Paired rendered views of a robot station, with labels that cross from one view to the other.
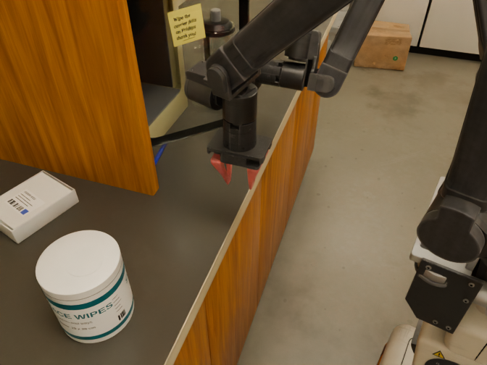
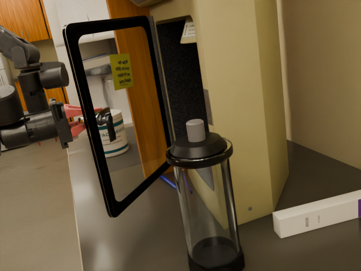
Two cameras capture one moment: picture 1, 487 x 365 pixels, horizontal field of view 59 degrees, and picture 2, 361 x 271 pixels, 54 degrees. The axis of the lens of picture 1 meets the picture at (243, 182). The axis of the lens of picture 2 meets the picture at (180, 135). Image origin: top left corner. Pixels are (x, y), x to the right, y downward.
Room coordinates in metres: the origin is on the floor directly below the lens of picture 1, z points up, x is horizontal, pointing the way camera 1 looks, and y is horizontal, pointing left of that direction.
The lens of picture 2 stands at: (1.64, -0.25, 1.36)
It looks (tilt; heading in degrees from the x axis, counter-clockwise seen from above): 17 degrees down; 145
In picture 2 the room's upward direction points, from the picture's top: 10 degrees counter-clockwise
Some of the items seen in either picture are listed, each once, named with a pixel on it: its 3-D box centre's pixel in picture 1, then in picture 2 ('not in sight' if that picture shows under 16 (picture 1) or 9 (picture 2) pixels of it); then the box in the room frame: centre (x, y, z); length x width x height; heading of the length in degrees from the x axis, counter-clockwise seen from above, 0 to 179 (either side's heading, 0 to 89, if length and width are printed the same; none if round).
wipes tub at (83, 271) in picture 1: (89, 287); not in sight; (0.44, 0.26, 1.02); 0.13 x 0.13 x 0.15
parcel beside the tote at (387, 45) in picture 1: (381, 44); not in sight; (3.43, -1.14, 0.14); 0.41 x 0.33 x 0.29; 78
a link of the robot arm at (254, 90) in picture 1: (236, 101); (32, 81); (0.62, 0.01, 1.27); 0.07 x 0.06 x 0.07; 52
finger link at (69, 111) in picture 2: not in sight; (80, 119); (0.90, 0.02, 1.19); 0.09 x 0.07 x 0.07; 71
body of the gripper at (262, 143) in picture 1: (240, 133); (36, 103); (0.61, 0.01, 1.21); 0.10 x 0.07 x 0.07; 71
